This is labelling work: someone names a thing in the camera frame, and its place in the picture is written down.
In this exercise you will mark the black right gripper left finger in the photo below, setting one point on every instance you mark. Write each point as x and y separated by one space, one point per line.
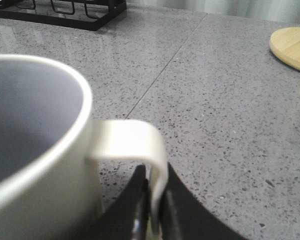
127 217

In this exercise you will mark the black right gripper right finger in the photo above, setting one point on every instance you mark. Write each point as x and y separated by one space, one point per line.
182 216

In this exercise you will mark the cream HOME cup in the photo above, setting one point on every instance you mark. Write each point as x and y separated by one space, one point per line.
50 147

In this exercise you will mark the wooden mug tree stand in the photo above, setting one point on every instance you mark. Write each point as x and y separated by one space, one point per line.
284 43

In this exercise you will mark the black wire mug rack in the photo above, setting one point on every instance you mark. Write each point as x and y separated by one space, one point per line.
78 14

